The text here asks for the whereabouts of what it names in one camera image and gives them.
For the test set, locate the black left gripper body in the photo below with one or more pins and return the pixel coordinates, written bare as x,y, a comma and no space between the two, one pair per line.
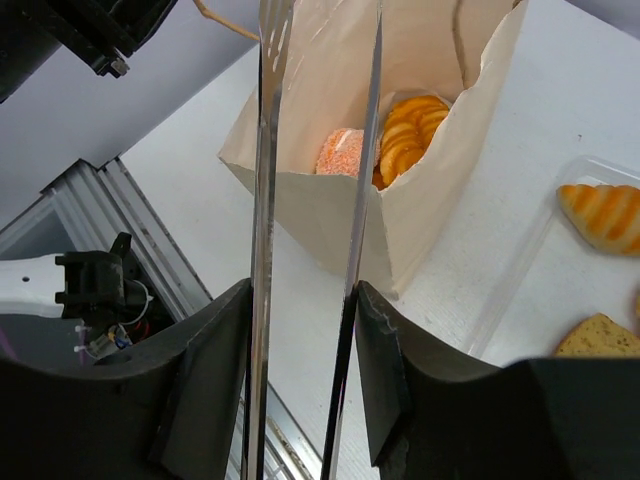
102,34

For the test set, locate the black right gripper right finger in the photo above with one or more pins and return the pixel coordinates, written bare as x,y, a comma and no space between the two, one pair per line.
434,412

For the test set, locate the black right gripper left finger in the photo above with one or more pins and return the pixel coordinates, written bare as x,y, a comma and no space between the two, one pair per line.
162,409

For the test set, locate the metal tongs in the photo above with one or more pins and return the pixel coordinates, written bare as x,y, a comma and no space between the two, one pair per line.
319,70

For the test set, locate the pink sugared bun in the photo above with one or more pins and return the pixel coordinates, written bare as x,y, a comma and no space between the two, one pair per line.
341,153

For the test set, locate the ridged orange roll bread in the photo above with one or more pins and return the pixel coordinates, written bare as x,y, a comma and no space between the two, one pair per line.
408,131

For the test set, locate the white paper bag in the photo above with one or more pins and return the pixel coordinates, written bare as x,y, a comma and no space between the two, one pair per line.
444,64

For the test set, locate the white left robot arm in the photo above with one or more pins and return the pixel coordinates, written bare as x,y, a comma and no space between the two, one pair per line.
28,286

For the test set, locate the speckled bread slice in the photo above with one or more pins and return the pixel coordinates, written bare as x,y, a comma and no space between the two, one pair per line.
598,336

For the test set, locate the clear plastic tray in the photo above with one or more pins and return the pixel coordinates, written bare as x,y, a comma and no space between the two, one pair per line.
553,278

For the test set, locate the small croissant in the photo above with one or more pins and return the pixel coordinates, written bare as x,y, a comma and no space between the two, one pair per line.
606,216

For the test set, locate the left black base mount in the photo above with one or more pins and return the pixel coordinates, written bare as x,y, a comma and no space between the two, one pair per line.
108,293

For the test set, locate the aluminium frame rail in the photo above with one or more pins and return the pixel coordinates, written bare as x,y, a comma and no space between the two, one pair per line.
84,210

